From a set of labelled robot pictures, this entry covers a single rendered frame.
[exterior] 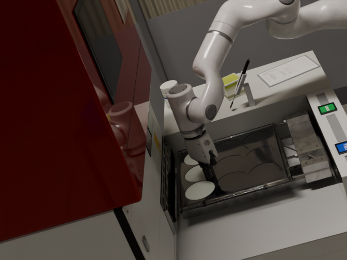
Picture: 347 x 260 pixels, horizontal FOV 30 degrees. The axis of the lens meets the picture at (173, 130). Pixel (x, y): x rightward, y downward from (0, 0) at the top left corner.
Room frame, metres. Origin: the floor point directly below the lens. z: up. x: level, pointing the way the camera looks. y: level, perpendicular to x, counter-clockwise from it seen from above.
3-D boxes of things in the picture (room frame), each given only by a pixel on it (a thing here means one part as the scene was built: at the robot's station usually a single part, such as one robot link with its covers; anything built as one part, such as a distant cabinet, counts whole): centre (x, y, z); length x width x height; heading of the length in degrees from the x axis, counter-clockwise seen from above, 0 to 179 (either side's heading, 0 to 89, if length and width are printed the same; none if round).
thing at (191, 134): (1.84, -0.06, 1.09); 0.09 x 0.08 x 0.03; 32
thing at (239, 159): (1.88, -0.13, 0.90); 0.34 x 0.34 x 0.01; 80
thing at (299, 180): (1.75, -0.17, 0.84); 0.50 x 0.02 x 0.03; 80
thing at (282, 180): (1.70, -0.11, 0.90); 0.37 x 0.01 x 0.01; 80
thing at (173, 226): (1.90, 0.08, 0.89); 0.44 x 0.02 x 0.10; 170
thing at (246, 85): (2.10, -0.28, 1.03); 0.06 x 0.04 x 0.13; 80
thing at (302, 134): (1.85, -0.40, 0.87); 0.36 x 0.08 x 0.03; 170
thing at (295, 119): (2.01, -0.43, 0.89); 0.08 x 0.03 x 0.03; 80
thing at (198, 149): (1.84, -0.06, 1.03); 0.10 x 0.07 x 0.11; 32
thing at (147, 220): (1.72, 0.12, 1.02); 0.81 x 0.03 x 0.40; 170
